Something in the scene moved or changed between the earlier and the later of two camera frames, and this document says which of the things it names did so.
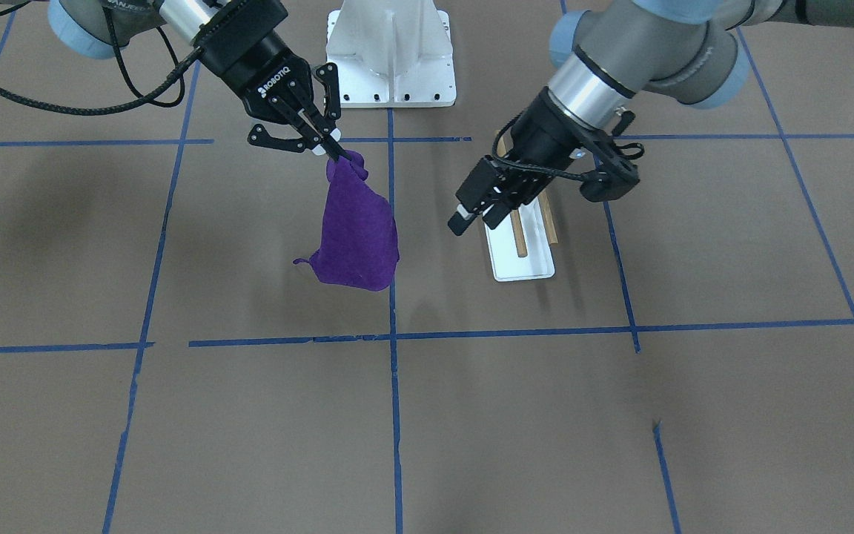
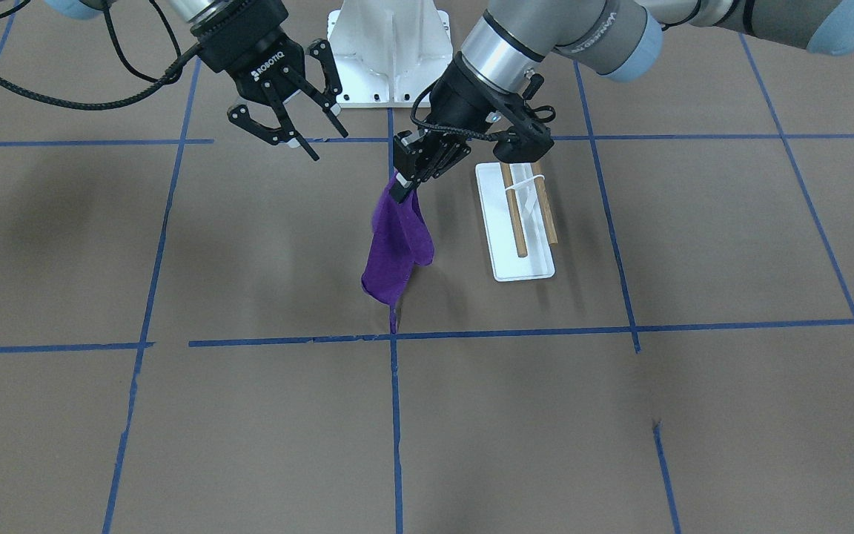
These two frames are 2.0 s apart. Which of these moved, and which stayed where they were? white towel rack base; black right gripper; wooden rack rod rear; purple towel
Moved: purple towel; black right gripper
Stayed: wooden rack rod rear; white towel rack base
